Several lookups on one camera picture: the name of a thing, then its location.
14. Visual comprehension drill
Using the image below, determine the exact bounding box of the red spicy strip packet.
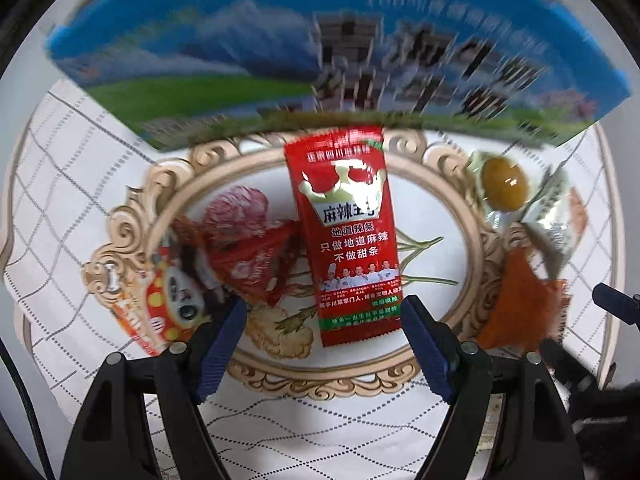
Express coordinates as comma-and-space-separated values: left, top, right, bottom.
283, 125, 405, 348

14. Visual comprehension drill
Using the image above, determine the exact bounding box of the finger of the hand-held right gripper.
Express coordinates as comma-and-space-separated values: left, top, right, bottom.
592, 283, 640, 332
537, 337, 598, 393

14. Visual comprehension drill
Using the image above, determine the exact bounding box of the black cable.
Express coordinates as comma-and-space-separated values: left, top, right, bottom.
0, 340, 56, 480

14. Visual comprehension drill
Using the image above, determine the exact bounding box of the white checked floral tablecloth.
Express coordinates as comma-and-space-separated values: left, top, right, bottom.
2, 77, 628, 480

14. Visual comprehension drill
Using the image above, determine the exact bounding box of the orange cartoon snack packet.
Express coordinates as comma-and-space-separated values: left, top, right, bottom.
111, 245, 221, 358

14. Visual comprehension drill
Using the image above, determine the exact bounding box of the plain orange snack packet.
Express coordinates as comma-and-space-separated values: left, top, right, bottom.
475, 225, 567, 352

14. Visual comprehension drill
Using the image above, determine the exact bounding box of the dark red snack packet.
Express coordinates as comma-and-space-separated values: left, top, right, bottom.
172, 215, 302, 311

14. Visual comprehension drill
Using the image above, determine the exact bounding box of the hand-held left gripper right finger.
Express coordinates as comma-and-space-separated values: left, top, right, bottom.
400, 295, 586, 480

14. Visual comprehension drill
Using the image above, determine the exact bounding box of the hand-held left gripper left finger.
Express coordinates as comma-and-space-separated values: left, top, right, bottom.
60, 300, 249, 480

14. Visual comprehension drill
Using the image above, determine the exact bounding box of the blue printed cardboard box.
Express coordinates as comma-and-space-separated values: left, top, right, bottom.
45, 0, 632, 151

